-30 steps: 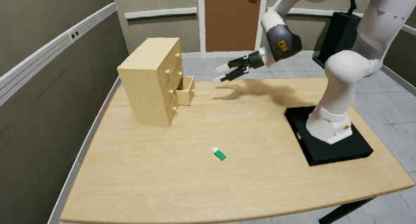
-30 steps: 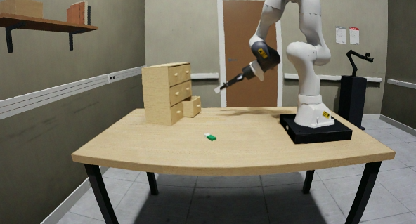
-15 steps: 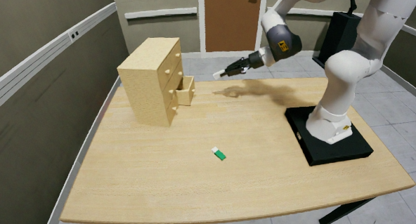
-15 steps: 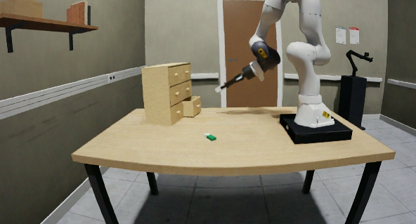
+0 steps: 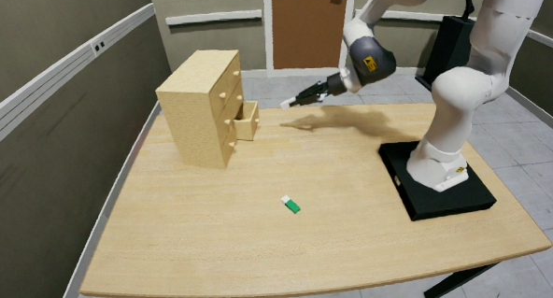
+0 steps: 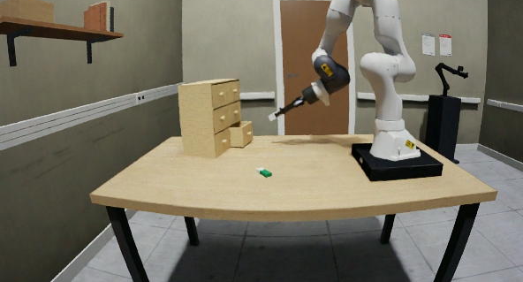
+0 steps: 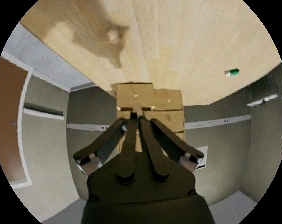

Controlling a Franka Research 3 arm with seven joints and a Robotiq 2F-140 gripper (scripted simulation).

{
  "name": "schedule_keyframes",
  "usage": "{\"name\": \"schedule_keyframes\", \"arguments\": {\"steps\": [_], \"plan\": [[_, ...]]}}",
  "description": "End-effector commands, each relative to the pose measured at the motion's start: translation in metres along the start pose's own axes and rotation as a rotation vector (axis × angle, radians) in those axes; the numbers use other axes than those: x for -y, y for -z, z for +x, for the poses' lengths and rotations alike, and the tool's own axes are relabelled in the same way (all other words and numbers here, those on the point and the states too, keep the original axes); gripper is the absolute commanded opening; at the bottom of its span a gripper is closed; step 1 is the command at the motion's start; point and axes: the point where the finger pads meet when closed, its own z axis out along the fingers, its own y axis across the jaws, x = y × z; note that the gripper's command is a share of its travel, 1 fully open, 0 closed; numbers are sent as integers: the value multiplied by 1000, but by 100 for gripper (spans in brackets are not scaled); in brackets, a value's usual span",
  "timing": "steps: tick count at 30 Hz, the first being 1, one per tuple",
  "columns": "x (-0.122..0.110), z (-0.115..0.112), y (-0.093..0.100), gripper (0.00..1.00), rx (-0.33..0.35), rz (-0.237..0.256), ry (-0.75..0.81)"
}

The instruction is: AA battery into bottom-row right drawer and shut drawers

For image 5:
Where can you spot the tan wooden chest of drawers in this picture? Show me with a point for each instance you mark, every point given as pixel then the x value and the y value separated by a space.
pixel 184 99

